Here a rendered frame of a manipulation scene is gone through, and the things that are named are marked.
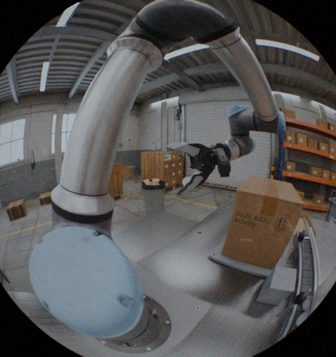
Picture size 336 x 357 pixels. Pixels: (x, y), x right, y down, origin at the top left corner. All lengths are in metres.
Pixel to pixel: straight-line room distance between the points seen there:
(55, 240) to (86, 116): 0.15
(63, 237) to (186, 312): 0.28
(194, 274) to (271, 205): 0.34
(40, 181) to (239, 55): 5.22
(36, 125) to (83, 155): 5.12
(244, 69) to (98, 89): 0.25
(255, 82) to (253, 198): 0.31
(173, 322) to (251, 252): 0.34
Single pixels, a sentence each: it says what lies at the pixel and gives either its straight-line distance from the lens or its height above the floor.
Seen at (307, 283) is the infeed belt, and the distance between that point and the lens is 0.57.
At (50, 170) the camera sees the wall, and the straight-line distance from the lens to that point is 5.12.
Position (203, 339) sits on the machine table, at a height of 0.83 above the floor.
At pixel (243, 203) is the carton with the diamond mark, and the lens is 0.42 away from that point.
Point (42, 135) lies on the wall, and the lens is 5.18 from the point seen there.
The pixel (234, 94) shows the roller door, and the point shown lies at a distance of 4.43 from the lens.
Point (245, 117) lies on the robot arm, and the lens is 0.46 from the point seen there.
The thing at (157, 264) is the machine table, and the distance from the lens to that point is 0.52.
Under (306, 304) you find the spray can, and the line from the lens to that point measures 0.50.
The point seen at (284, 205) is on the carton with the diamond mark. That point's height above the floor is 1.10.
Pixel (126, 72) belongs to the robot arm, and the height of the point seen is 1.35.
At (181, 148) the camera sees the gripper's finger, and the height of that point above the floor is 1.23.
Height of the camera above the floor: 1.23
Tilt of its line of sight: 13 degrees down
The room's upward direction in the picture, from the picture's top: straight up
